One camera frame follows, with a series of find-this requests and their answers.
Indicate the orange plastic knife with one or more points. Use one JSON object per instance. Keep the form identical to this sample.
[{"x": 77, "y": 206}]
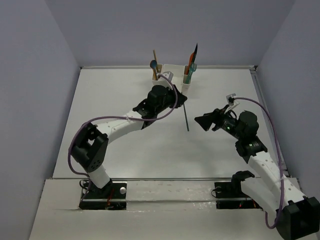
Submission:
[{"x": 191, "y": 60}]

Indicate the teal plastic knife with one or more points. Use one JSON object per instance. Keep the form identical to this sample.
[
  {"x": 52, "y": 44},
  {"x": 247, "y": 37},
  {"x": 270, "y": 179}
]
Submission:
[{"x": 189, "y": 76}]

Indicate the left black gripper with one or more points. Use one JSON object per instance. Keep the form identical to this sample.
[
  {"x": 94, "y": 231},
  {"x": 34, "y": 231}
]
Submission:
[{"x": 177, "y": 96}]

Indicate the orange spoon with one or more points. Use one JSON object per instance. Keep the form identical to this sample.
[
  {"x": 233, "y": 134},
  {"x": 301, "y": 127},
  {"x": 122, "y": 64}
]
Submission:
[{"x": 155, "y": 75}]

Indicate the long teal chopstick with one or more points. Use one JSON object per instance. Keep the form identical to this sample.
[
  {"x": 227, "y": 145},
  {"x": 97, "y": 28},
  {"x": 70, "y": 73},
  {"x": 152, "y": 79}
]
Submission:
[{"x": 186, "y": 118}]

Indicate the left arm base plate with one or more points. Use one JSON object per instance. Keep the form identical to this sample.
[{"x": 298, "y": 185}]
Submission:
[{"x": 112, "y": 197}]

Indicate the white utensil caddy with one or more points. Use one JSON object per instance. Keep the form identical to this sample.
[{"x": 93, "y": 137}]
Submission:
[{"x": 179, "y": 77}]

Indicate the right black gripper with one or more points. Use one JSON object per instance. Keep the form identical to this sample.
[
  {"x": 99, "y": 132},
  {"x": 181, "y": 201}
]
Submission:
[{"x": 215, "y": 117}]

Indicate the blue spoon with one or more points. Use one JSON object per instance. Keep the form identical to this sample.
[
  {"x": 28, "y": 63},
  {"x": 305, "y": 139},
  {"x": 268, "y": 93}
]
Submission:
[{"x": 154, "y": 65}]

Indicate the black handled steel knife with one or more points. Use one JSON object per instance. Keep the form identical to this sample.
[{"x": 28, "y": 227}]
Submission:
[{"x": 196, "y": 50}]

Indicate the teal plastic fork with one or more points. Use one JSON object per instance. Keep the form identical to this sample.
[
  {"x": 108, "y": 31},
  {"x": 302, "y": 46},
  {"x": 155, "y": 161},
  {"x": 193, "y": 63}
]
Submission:
[{"x": 194, "y": 66}]

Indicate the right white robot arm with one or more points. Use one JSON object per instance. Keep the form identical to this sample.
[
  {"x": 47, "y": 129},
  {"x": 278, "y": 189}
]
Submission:
[{"x": 294, "y": 214}]

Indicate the long orange chopstick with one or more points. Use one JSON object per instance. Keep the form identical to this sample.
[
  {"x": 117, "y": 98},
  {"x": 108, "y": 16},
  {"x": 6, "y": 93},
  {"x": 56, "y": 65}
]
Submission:
[{"x": 154, "y": 63}]

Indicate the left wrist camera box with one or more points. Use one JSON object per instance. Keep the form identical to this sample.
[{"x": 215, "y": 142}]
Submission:
[{"x": 165, "y": 76}]

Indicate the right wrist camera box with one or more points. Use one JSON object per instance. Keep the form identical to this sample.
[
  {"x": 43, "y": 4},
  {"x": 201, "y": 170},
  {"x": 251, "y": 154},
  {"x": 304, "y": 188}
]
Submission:
[{"x": 231, "y": 102}]

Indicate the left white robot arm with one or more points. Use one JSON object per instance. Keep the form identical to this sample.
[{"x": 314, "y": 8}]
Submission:
[{"x": 89, "y": 145}]

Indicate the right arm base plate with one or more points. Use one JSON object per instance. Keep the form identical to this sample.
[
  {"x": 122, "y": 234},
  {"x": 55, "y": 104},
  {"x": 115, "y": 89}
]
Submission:
[{"x": 227, "y": 198}]

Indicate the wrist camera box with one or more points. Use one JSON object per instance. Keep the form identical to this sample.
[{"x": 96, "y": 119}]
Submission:
[
  {"x": 165, "y": 76},
  {"x": 231, "y": 102}
]

